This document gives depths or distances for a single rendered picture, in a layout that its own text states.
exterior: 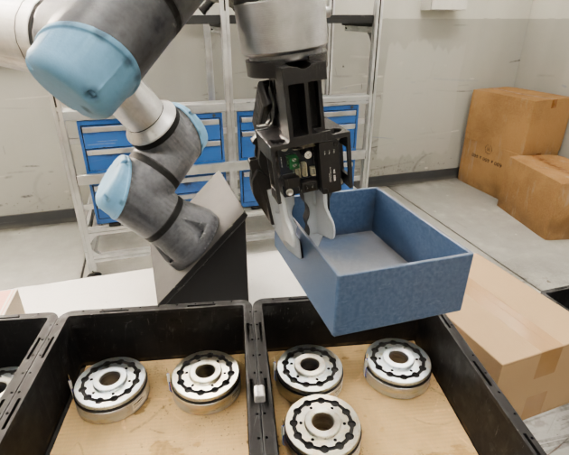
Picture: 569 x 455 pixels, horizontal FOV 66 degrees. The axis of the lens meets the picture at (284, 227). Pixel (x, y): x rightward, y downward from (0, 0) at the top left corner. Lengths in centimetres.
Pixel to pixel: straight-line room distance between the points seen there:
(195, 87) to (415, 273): 292
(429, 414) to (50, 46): 64
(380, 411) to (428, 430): 7
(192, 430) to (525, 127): 340
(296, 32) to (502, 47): 397
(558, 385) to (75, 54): 88
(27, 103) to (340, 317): 305
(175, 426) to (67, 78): 49
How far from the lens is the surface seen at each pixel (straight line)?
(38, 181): 347
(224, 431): 68
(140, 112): 88
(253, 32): 38
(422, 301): 47
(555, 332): 90
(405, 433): 69
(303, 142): 37
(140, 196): 90
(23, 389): 67
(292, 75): 36
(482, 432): 68
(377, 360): 74
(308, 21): 37
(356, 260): 57
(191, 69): 325
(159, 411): 72
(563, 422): 99
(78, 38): 38
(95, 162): 248
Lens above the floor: 135
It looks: 26 degrees down
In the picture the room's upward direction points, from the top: straight up
